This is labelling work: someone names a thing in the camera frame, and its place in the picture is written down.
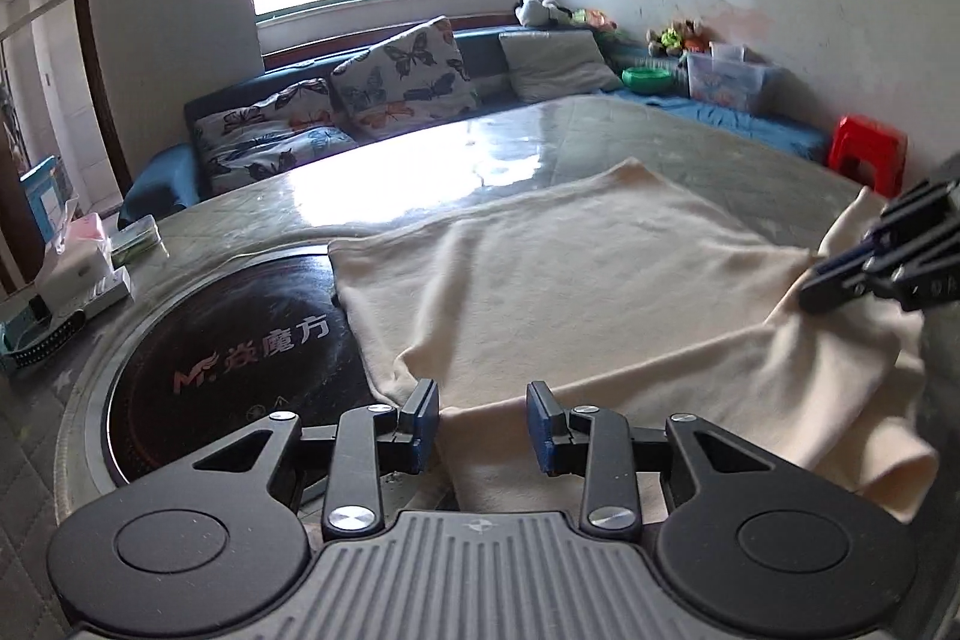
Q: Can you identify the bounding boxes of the small clear lidded box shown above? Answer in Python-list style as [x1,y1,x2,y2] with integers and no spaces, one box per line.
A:
[111,218,160,262]

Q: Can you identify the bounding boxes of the clear plastic storage box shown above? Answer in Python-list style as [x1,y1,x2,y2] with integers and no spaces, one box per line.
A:
[686,41,777,115]

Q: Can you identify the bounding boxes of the red plastic stool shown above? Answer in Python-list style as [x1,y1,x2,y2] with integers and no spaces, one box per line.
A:
[827,115,908,196]

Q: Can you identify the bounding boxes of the blue cloth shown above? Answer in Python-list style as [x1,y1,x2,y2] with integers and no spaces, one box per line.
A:
[600,85,833,161]

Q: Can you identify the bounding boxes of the pink white tissue pack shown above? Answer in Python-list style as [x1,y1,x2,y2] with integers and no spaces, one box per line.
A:
[34,197,115,311]

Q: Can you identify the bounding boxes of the blue white cardboard box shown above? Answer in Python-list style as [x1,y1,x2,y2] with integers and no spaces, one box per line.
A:
[19,155,76,240]

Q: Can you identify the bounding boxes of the upright butterfly print pillow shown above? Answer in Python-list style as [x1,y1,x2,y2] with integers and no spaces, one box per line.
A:
[331,16,481,140]

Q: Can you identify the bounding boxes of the white remote control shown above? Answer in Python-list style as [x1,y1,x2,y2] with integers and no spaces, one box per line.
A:
[45,269,134,322]

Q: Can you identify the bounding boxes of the panda plush toy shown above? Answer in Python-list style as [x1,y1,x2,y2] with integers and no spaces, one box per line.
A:
[514,0,575,28]

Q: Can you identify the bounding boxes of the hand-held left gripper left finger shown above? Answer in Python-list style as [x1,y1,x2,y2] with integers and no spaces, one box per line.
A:
[191,380,441,540]

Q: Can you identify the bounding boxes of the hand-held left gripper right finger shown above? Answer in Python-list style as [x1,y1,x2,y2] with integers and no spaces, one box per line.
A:
[526,381,785,541]

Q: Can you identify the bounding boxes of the flat butterfly print pillow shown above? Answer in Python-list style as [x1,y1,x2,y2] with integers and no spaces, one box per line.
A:
[193,77,359,196]

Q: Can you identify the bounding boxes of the green plastic bowl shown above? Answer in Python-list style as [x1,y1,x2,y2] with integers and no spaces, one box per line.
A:
[622,65,674,92]

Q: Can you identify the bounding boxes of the brown monkey plush toy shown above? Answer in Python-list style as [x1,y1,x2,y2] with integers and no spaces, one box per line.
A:
[646,19,710,58]

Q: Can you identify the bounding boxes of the grey pillow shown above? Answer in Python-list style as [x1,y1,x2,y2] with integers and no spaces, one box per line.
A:
[499,29,623,103]

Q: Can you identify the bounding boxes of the green orange plush toy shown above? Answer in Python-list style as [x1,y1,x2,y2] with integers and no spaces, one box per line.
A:
[570,8,620,34]

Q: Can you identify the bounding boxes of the round black induction cooktop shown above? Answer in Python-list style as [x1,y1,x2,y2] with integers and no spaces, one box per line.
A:
[101,250,376,487]

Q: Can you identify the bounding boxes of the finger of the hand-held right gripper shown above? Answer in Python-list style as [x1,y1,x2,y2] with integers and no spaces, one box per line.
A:
[799,239,960,313]
[814,181,960,281]

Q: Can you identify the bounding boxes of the blue smartwatch with black band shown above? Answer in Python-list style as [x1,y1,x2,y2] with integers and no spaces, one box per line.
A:
[0,302,87,375]

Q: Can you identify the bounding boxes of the cream garment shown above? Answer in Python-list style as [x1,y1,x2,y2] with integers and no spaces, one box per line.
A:
[328,156,942,525]

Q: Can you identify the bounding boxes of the blue sofa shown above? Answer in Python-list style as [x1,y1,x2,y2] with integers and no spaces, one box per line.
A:
[118,21,833,229]

